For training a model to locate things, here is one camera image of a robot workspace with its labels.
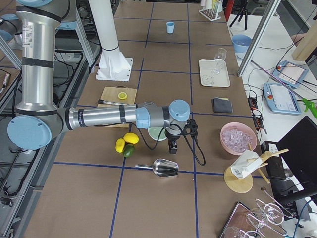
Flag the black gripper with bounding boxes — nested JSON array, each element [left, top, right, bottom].
[[165, 125, 182, 154]]

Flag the mint green bowl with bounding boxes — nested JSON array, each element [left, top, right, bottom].
[[148, 127, 166, 141]]

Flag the light blue plastic cup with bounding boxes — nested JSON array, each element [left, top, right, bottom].
[[166, 21, 175, 34]]

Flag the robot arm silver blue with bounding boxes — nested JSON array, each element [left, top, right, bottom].
[[7, 0, 191, 150]]

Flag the metal ice scoop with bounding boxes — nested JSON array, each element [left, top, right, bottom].
[[135, 158, 179, 177]]

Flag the pink bowl with ice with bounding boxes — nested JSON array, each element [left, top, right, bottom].
[[220, 122, 258, 155]]

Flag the large blue bowl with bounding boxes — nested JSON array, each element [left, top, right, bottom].
[[232, 34, 252, 53]]

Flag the yellow lemon upper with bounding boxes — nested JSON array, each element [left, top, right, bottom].
[[123, 132, 139, 144]]

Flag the yellow lemon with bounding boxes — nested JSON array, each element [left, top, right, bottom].
[[123, 132, 139, 144], [115, 138, 126, 153]]

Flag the green lime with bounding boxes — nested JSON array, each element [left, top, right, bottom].
[[122, 144, 135, 158]]

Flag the yellow lemon lower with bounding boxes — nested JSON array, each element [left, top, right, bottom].
[[115, 138, 126, 153]]

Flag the dark grey folded cloth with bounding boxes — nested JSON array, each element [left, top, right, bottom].
[[211, 97, 233, 113]]

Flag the half lemon slice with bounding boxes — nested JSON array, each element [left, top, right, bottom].
[[118, 92, 127, 100]]

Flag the wooden cutting board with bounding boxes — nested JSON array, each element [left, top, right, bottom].
[[96, 86, 138, 128]]

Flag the wooden stand with round base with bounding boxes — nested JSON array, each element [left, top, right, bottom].
[[224, 149, 289, 193]]

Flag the white carton box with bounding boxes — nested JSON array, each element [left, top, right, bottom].
[[230, 150, 262, 179]]

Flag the cream bear tray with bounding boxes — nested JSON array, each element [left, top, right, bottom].
[[199, 59, 230, 87]]

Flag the clear wine glass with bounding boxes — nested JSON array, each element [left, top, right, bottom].
[[211, 48, 227, 75]]

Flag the blue teach pendant near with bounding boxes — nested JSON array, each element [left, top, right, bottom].
[[263, 83, 302, 115]]

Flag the blue teach pendant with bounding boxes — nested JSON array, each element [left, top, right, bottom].
[[263, 83, 302, 115], [273, 60, 309, 89]]

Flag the upturned wine glasses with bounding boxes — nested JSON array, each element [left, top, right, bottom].
[[219, 199, 294, 238]]

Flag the black laptop monitor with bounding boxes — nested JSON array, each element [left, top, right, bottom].
[[276, 116, 317, 205]]

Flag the blue teach pendant far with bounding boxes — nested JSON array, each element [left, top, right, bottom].
[[273, 60, 309, 89]]

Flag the long metal grabber stick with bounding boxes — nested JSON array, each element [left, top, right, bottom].
[[250, 60, 317, 112]]

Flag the red cylinder bottle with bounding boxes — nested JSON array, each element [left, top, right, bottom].
[[224, 0, 235, 21]]

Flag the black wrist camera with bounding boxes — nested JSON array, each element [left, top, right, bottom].
[[184, 119, 198, 137]]

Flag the metal handled knife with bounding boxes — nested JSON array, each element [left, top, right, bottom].
[[98, 99, 125, 105]]

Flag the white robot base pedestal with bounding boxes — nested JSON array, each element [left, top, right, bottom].
[[89, 0, 133, 81]]

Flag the white wire cup rack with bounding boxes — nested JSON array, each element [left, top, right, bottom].
[[199, 0, 222, 22]]

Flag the black camera tripod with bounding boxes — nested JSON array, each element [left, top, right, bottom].
[[229, 6, 248, 30]]

